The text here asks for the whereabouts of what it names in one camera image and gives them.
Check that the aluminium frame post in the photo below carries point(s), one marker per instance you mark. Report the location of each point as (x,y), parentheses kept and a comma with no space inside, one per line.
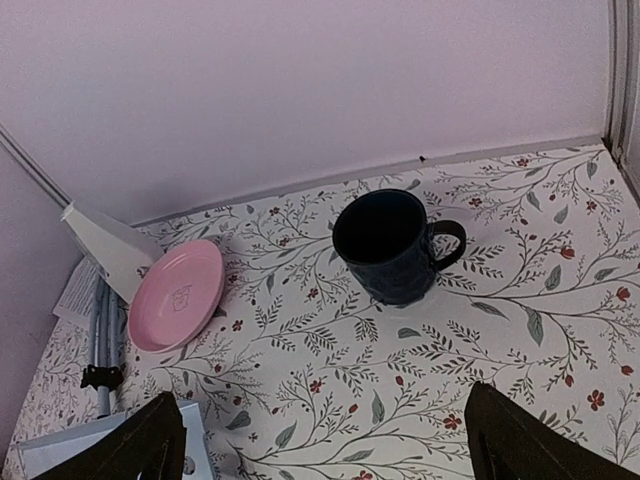
(29,165)
(623,91)

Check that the pink plastic plate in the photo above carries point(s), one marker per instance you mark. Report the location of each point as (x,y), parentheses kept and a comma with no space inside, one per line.
(177,297)

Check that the right aluminium frame post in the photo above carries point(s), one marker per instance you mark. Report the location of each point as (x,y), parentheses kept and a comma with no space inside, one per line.
(623,91)

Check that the white metronome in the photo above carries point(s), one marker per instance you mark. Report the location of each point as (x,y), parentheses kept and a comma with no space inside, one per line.
(121,254)

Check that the dark blue ceramic mug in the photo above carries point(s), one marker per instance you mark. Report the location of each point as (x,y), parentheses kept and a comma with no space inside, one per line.
(392,249)

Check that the light blue music stand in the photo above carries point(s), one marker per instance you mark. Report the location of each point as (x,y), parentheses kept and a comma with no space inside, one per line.
(40,455)

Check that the white sheet music page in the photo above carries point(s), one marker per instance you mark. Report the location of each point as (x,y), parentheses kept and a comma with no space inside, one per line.
(76,301)

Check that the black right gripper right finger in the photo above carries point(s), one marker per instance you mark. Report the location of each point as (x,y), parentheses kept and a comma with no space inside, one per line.
(506,442)

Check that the left aluminium frame post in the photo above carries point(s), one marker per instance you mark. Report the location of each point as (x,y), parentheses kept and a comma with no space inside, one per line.
(29,165)

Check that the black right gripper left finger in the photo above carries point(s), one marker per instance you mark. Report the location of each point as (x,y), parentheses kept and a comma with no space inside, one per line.
(149,445)

